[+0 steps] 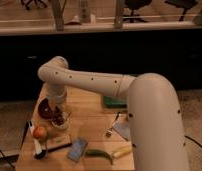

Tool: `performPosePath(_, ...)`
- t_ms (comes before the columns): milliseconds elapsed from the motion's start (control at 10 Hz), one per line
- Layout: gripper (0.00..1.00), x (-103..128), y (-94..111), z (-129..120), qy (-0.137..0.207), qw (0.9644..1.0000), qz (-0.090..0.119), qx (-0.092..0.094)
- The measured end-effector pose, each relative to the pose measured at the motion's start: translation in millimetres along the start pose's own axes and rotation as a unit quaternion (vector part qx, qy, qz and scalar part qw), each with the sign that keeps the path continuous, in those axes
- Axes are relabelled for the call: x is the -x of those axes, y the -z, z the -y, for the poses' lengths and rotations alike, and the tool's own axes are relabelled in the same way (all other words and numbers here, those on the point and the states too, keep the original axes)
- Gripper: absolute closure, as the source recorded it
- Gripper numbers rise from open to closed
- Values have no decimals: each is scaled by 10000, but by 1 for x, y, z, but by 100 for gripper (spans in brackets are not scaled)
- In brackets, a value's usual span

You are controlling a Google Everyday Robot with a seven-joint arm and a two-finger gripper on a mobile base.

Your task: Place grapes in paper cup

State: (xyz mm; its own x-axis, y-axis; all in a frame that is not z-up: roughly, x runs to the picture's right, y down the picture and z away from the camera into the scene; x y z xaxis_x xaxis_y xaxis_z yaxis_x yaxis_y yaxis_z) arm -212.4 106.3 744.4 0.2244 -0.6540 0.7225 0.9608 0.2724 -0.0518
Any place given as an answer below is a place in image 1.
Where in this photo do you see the grey folded cloth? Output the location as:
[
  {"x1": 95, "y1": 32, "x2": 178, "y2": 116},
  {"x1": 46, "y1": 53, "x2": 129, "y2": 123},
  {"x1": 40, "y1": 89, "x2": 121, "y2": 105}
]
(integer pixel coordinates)
[{"x1": 113, "y1": 122, "x2": 131, "y2": 141}]

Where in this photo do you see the green chili pepper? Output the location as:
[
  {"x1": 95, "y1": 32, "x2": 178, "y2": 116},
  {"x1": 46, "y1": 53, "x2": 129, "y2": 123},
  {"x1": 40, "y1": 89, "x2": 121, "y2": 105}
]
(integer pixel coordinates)
[{"x1": 85, "y1": 149, "x2": 113, "y2": 165}]

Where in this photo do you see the black stick utensil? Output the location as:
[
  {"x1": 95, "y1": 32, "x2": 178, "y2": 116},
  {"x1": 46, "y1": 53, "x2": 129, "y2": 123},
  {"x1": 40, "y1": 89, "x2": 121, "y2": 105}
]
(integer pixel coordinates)
[{"x1": 46, "y1": 143, "x2": 72, "y2": 153}]

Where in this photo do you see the white black handled brush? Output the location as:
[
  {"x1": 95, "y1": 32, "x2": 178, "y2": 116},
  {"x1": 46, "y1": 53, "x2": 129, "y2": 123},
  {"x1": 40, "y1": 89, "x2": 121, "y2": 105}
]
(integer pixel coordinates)
[{"x1": 28, "y1": 121, "x2": 46, "y2": 160}]

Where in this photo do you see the dark red grapes bunch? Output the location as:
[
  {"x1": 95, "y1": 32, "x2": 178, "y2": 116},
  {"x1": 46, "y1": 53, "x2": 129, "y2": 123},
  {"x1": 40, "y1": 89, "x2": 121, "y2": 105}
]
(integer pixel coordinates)
[{"x1": 52, "y1": 113, "x2": 65, "y2": 126}]

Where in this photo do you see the green rectangular object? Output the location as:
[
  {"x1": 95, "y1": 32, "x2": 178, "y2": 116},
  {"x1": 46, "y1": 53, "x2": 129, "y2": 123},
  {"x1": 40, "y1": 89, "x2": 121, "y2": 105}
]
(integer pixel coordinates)
[{"x1": 103, "y1": 96, "x2": 126, "y2": 108}]

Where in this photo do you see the black cable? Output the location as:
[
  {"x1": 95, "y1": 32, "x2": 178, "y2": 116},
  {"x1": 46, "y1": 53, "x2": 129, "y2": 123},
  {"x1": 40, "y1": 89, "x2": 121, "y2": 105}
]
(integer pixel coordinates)
[
  {"x1": 184, "y1": 134, "x2": 202, "y2": 153},
  {"x1": 0, "y1": 129, "x2": 16, "y2": 169}
]

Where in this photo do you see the blue sponge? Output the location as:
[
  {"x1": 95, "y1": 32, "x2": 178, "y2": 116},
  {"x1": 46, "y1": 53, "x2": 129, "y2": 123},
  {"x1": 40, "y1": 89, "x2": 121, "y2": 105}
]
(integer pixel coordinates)
[{"x1": 67, "y1": 138, "x2": 88, "y2": 162}]

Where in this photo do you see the black cable left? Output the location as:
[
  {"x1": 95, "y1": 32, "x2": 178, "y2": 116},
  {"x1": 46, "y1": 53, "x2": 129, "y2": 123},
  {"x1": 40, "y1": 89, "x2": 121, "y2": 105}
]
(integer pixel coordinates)
[{"x1": 0, "y1": 129, "x2": 16, "y2": 169}]

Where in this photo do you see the black cable right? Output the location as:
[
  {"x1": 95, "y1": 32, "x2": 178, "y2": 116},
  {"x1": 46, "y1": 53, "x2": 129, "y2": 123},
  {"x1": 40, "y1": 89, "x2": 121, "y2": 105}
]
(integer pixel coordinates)
[{"x1": 184, "y1": 134, "x2": 202, "y2": 153}]

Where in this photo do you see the red orange apple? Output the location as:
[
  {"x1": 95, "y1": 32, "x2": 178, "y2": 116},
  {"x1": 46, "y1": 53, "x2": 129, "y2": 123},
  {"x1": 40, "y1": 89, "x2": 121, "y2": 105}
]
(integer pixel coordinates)
[{"x1": 33, "y1": 126, "x2": 48, "y2": 140}]

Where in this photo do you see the black office chair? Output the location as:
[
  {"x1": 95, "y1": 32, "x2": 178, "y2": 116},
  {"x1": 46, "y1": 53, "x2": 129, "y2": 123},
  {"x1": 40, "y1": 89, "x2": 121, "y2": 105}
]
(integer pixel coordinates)
[{"x1": 123, "y1": 0, "x2": 152, "y2": 23}]

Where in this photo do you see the dark round plate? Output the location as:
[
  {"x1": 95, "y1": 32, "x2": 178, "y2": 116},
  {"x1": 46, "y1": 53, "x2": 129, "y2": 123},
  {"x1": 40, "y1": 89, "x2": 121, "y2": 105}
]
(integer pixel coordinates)
[{"x1": 38, "y1": 98, "x2": 53, "y2": 119}]

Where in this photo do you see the white paper cup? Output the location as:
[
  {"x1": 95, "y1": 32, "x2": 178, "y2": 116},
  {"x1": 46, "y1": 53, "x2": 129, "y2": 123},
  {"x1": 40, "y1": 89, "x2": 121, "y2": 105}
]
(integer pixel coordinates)
[{"x1": 51, "y1": 112, "x2": 68, "y2": 130}]

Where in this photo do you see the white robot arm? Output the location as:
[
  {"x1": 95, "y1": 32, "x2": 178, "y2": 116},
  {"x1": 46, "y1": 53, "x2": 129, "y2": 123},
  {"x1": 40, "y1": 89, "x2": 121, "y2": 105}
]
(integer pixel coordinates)
[{"x1": 38, "y1": 56, "x2": 190, "y2": 171}]

